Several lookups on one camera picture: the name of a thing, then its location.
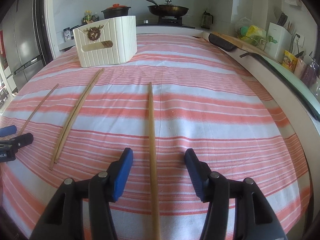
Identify black pot red lid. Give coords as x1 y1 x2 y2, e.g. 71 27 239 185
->
102 4 131 19

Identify cream utensil holder box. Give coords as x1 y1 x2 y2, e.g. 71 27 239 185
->
73 16 137 68

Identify wooden cutting board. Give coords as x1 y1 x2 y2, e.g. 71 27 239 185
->
212 31 276 61

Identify black gas stove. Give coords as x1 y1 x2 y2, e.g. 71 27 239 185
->
136 16 195 29

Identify sauce bottles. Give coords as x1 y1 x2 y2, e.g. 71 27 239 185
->
82 10 100 24

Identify grey refrigerator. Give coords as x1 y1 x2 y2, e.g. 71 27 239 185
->
2 0 45 90

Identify spice jar rack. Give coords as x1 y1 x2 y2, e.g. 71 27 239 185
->
63 25 79 42

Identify green cutting board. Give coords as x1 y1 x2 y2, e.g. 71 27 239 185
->
240 52 319 121

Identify wok with glass lid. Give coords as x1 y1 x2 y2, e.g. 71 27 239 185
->
146 0 189 18

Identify yellow snack packet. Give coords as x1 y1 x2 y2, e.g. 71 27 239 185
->
281 50 298 73

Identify dark glass kettle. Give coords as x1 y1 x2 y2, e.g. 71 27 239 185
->
201 11 214 29

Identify yellow green bag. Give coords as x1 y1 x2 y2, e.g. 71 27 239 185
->
235 17 266 50

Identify pink striped tablecloth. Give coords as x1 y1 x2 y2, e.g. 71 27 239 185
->
1 34 310 239

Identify white knife block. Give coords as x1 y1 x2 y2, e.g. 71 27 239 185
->
264 22 292 62

